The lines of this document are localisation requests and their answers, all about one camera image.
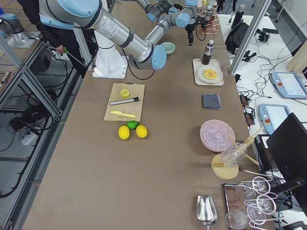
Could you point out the twisted donut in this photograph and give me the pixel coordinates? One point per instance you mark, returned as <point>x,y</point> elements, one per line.
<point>210,74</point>

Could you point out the yellow lemon right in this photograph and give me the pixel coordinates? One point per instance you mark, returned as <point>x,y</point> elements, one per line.
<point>141,131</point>

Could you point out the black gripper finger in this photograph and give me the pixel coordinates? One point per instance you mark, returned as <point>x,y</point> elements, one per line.
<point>190,38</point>

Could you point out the aluminium frame post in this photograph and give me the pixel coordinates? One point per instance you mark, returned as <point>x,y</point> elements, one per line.
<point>257,18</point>

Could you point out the clear glass mug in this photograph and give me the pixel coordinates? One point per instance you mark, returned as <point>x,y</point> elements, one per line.
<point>233,154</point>

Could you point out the metal ice scoop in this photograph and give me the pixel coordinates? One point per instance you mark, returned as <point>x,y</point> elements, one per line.
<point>206,211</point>

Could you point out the white plate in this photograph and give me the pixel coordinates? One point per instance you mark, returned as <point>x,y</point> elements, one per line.
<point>216,80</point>

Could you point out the black tray with glasses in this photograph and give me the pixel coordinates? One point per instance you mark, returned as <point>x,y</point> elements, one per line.
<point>250,204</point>

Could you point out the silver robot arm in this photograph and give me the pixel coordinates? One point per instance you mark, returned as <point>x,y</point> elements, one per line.
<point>154,11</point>
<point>144,53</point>

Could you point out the dark sauce bottle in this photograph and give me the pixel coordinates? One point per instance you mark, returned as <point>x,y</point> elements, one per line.
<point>208,52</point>

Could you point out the teach pendant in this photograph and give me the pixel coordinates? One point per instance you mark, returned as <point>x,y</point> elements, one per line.
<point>289,85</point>
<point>272,115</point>

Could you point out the steel muddler black tip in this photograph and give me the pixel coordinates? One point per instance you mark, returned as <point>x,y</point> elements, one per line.
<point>130,100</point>

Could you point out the wooden cutting board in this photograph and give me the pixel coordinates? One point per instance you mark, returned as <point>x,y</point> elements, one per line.
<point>125,111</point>

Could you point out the black monitor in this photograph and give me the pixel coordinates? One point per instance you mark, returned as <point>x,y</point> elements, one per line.
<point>288,147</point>

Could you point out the mint green bowl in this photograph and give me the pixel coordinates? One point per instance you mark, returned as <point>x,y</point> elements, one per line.
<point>169,47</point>

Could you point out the black bag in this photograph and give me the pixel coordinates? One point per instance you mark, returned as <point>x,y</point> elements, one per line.
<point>235,37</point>

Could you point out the teach pendant far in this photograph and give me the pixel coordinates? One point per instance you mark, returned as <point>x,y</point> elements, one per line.
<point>289,85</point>

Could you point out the yellow lemon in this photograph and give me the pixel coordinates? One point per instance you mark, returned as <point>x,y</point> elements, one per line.
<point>141,131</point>
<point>124,132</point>

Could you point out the copper wire bottle rack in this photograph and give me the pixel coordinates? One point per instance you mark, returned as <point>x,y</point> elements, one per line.
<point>208,21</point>

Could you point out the person in black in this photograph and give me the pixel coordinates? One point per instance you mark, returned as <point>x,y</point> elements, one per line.
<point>60,39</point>

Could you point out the yellow lemon left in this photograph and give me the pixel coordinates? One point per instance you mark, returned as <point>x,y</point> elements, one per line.
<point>124,132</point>

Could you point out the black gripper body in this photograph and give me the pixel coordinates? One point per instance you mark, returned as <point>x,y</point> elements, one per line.
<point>189,29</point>

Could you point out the pink bowl of ice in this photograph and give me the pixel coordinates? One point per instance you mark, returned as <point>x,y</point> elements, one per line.
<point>216,135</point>

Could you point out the grey folded cloth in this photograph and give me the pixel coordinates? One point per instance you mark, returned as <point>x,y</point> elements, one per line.
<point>211,101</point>

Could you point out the wooden glass stand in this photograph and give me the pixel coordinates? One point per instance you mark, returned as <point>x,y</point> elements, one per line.
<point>229,173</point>

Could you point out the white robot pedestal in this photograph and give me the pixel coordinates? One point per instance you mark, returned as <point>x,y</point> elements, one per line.
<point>108,63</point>

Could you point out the halved lemon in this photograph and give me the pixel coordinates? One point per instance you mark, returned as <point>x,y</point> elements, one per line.
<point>125,93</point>

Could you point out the teach pendant near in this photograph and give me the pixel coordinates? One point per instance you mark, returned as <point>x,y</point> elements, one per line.
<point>272,115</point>

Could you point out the white serving tray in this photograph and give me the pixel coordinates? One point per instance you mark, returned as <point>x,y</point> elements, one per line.
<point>213,63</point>

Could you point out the green lime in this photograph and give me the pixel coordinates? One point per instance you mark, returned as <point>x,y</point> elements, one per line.
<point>132,124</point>

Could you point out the yellow plastic knife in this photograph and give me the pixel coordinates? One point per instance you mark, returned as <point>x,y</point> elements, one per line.
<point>123,114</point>

